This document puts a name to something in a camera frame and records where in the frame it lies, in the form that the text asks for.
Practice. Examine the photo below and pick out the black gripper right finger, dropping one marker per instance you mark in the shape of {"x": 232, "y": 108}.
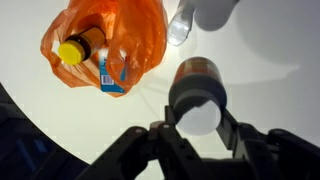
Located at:
{"x": 273, "y": 153}

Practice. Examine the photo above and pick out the orange plastic bag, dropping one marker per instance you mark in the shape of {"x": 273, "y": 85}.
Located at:
{"x": 140, "y": 40}

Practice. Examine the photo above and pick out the blue and white box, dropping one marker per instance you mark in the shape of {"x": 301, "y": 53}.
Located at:
{"x": 106, "y": 80}

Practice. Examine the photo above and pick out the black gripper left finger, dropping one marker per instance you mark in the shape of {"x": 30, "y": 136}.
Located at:
{"x": 160, "y": 153}

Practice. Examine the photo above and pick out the white-capped pill bottle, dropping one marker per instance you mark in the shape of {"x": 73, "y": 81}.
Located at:
{"x": 196, "y": 90}

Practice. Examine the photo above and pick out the dark bottle with yellow cap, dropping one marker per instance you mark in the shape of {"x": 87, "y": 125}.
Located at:
{"x": 71, "y": 51}

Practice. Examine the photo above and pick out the white cylindrical canister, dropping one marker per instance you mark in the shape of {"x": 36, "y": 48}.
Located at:
{"x": 180, "y": 25}

